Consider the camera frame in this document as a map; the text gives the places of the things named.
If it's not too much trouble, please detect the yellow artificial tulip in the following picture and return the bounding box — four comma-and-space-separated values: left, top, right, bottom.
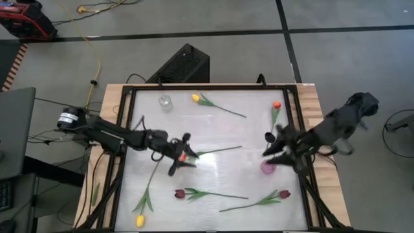
131, 154, 164, 228
191, 93, 247, 118

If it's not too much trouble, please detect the gray desk top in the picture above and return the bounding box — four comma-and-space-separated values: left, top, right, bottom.
0, 86, 37, 181

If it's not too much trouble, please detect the dark red artificial tulip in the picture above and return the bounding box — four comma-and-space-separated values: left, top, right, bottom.
174, 187, 249, 201
219, 189, 292, 213

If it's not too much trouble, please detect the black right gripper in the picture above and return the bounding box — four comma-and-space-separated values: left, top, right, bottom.
262, 124, 314, 175

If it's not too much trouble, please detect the yellow hanging cable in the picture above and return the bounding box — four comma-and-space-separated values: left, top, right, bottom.
56, 0, 102, 111

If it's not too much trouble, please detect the black floor cable ring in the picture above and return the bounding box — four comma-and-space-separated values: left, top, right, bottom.
382, 109, 414, 159

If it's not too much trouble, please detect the black metal table frame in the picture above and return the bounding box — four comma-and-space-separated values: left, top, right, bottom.
72, 82, 355, 233

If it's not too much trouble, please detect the black keyboard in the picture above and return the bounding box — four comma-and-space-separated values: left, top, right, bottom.
0, 179, 14, 211

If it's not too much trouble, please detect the red black equipment case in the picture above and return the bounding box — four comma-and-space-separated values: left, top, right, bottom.
0, 1, 58, 41

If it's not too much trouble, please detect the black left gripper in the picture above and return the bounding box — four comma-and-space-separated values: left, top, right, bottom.
145, 131, 199, 169

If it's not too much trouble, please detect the yellow floor cable with plug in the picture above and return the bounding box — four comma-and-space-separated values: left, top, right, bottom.
76, 0, 125, 14

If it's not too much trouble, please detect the purple glass vase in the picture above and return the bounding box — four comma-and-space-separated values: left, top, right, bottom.
260, 161, 278, 175

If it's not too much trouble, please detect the clear cut-glass vase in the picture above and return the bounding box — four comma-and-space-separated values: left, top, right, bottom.
158, 94, 173, 111

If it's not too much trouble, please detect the orange artificial tulip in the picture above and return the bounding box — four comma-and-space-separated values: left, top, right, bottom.
179, 145, 243, 162
265, 101, 282, 153

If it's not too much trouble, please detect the gray stand leg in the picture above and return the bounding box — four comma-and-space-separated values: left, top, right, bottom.
384, 115, 414, 133

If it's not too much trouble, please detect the black computer tower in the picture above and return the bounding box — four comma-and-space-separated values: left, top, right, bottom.
145, 43, 211, 84

